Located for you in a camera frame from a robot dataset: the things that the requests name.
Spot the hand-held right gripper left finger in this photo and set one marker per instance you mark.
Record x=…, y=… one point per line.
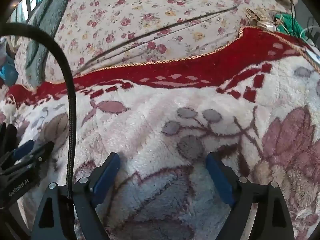
x=107, y=173

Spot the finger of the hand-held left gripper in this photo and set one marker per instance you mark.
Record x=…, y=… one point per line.
x=41, y=151
x=23, y=149

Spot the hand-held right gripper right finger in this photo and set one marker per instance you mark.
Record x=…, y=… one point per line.
x=220, y=177

